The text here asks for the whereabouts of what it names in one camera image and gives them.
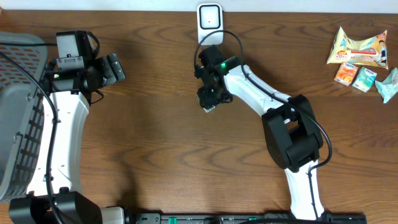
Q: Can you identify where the dark green square packet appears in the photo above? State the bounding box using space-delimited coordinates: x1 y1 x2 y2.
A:
197 96 216 113

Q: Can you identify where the cream snack bag blue trim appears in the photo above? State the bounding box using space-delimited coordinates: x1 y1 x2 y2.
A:
326 27 388 69

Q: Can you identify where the light teal crinkled packet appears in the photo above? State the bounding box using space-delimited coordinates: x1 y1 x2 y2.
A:
375 68 397 104

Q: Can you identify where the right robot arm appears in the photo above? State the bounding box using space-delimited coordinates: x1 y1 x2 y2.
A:
194 45 325 220

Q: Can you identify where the orange white tissue pack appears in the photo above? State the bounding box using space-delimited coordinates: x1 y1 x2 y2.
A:
334 62 358 86

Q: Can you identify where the teal tissue pack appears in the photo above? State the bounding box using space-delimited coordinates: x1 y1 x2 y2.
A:
352 67 377 93

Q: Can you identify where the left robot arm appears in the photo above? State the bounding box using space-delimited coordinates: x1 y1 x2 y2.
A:
1 30 131 223

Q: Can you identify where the white barcode scanner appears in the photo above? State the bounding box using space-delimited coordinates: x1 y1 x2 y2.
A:
197 3 224 45

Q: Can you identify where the grey plastic mesh basket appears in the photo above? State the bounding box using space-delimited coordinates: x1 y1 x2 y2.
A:
1 32 48 202

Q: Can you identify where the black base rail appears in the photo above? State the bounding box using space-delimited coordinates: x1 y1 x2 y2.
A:
134 213 368 224

